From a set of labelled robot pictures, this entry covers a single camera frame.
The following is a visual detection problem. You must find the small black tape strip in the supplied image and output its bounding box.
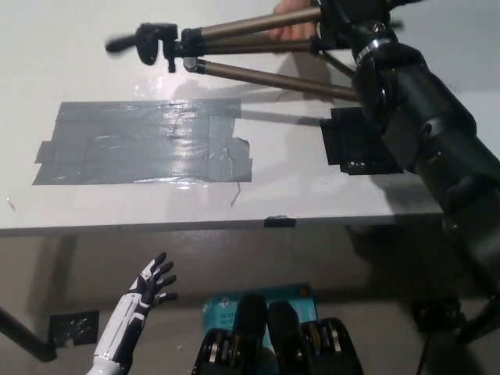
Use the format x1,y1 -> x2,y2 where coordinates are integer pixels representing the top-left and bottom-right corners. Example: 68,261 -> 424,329
263,214 -> 296,229

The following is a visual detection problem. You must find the bronze and black camera tripod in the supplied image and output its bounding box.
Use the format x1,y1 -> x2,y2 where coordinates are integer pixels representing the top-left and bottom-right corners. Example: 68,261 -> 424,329
104,0 -> 366,101

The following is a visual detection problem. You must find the teal router box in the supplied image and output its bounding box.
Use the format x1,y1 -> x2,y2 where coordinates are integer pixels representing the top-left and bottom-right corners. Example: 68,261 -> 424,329
202,283 -> 316,351

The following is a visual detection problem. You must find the clear glossy tape piece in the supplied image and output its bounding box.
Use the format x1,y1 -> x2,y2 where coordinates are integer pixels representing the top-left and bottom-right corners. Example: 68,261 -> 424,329
132,76 -> 166,99

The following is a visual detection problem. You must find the black floor tape patch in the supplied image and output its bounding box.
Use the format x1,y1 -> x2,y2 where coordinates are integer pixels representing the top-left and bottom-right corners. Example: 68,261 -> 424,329
48,310 -> 101,347
413,298 -> 460,333

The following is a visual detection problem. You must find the person's bare hand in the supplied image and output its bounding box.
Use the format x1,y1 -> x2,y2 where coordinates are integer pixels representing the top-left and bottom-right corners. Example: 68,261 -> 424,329
269,0 -> 325,42

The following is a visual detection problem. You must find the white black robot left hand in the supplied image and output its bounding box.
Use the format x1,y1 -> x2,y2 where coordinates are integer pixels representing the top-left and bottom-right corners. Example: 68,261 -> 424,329
93,252 -> 179,363

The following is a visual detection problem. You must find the large black tape patch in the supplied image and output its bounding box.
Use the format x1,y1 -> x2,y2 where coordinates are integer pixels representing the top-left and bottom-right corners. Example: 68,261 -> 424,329
320,105 -> 405,177

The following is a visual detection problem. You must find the grey duct tape patch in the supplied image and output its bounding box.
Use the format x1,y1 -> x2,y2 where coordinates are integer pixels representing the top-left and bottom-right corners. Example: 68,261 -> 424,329
31,98 -> 254,187

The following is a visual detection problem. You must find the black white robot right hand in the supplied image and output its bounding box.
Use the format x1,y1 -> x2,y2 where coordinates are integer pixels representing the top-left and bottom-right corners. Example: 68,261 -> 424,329
310,0 -> 403,54

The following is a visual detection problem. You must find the black metal table leg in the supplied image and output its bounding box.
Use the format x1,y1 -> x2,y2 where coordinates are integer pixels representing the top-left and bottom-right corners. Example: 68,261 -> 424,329
0,306 -> 59,363

